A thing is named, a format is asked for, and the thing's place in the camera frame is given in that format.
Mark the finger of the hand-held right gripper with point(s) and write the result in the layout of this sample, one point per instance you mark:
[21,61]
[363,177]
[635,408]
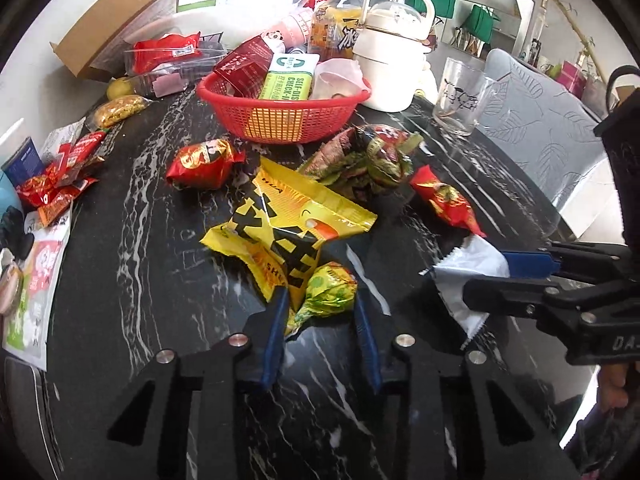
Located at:
[505,300]
[530,263]

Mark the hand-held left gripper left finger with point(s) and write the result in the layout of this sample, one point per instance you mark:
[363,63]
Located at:
[272,345]

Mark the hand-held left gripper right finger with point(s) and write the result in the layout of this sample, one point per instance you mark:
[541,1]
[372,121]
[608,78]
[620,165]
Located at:
[367,345]

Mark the white snack packet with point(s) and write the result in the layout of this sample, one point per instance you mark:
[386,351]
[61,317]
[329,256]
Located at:
[470,280]

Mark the green yellow candy packet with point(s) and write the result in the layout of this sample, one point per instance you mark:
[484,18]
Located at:
[325,295]

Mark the red gold snack packet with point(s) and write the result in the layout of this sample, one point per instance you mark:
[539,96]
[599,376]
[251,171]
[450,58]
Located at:
[445,202]
[205,162]

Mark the large yellow black snack packet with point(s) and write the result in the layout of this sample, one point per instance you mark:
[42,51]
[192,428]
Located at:
[290,230]

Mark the green-edged brown snack packet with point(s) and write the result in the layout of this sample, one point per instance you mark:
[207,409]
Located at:
[332,160]

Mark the red plastic basket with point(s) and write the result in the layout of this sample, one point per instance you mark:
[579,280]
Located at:
[285,110]

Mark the clear plastic snack packet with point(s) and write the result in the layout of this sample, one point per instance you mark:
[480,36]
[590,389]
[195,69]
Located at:
[340,80]

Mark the light green white box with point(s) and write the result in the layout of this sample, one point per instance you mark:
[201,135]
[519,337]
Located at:
[287,75]

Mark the dark red snack packet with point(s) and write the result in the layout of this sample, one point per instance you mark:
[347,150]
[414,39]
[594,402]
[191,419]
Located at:
[245,65]

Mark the person's right forearm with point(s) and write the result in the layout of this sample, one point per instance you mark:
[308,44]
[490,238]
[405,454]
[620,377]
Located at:
[605,440]

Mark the person's right hand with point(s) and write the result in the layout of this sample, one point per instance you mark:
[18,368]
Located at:
[612,385]

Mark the grey leaf-pattern cushion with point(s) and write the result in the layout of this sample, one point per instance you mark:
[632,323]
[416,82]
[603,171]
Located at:
[540,130]

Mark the pink box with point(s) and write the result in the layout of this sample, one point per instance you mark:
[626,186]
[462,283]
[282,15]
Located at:
[570,77]

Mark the glass mug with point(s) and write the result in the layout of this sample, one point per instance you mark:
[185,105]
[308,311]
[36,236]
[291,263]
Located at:
[462,100]

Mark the bamboo plant stalks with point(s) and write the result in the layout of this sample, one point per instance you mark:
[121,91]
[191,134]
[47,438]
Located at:
[570,15]

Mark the crumpled green red packet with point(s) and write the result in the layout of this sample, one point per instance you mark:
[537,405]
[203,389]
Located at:
[387,152]

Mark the pink white pouch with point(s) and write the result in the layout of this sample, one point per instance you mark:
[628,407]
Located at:
[35,300]

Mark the pile of small red sachets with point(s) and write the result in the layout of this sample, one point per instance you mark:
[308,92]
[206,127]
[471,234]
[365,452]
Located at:
[60,180]

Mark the small black object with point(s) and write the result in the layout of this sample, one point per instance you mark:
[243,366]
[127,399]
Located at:
[15,235]

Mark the golden yellow snack packet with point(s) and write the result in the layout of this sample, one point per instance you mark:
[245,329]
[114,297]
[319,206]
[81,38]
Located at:
[117,110]

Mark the clear plastic container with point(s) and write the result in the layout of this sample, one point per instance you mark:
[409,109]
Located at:
[170,82]

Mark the clear plastic sachet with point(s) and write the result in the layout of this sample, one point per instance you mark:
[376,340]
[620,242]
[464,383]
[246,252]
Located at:
[62,137]

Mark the yellow lemon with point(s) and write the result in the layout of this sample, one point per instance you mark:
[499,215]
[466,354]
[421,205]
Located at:
[119,89]

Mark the orange drink bottle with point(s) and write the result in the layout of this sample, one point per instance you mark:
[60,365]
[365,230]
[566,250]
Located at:
[332,25]

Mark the red packet white label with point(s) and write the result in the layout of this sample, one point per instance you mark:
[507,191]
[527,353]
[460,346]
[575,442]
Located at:
[167,52]

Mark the open cardboard box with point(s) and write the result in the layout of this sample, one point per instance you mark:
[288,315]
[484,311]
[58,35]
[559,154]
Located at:
[115,15]

